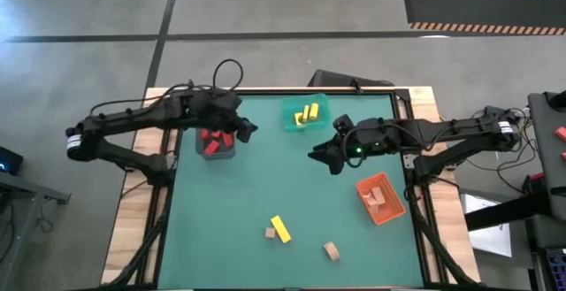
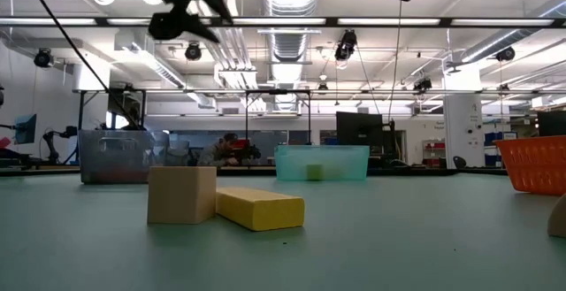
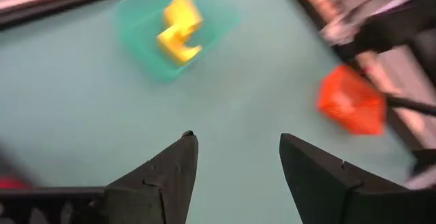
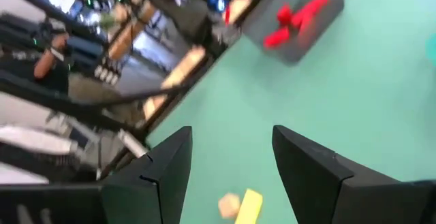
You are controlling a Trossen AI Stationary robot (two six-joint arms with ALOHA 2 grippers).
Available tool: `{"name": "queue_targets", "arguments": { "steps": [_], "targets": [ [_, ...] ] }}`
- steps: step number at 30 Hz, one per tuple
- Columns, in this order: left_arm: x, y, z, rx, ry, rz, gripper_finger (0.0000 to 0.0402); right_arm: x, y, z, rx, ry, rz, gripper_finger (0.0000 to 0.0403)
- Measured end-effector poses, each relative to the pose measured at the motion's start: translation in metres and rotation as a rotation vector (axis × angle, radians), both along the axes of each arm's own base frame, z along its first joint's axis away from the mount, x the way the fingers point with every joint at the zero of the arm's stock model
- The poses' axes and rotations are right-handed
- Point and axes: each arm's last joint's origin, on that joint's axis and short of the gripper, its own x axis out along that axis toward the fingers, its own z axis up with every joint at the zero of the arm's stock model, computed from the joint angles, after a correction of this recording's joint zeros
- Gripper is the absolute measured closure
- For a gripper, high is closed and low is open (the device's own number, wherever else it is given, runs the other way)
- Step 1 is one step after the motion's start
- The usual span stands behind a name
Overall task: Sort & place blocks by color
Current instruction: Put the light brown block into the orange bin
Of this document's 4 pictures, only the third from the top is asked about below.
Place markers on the yellow arch block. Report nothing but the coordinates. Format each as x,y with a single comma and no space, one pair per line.
177,45

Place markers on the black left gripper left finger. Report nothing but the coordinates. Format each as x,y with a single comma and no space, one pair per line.
160,190

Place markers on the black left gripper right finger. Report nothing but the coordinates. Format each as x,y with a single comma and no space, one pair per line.
323,190

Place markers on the orange plastic bin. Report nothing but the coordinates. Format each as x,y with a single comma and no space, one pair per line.
351,101

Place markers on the red rectangular block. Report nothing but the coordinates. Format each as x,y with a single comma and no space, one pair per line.
10,183

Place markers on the teal plastic bin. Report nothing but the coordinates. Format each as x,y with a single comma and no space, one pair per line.
136,30

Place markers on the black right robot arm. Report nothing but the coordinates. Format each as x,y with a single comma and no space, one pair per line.
391,26

